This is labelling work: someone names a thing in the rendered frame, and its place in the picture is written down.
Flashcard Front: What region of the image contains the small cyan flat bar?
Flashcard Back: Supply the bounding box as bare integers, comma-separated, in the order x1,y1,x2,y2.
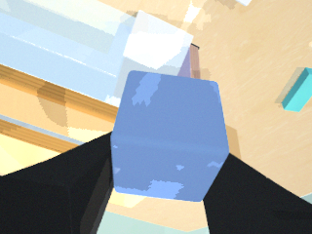
282,67,312,112

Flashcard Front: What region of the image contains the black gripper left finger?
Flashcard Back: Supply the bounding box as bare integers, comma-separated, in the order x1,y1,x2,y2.
0,132,114,234

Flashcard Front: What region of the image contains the small blue block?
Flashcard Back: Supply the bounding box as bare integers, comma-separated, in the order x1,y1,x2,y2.
110,70,230,203

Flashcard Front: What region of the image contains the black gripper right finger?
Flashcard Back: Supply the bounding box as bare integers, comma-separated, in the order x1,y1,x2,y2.
203,153,312,234

